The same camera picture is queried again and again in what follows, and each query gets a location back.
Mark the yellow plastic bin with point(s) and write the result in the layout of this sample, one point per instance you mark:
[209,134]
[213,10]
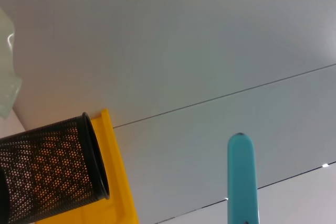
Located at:
[118,182]

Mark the blue scissors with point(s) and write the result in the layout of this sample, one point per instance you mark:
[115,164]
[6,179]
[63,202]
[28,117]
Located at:
[241,176]

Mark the black mesh pen holder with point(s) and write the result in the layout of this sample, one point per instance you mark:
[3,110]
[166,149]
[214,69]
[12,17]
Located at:
[52,161]

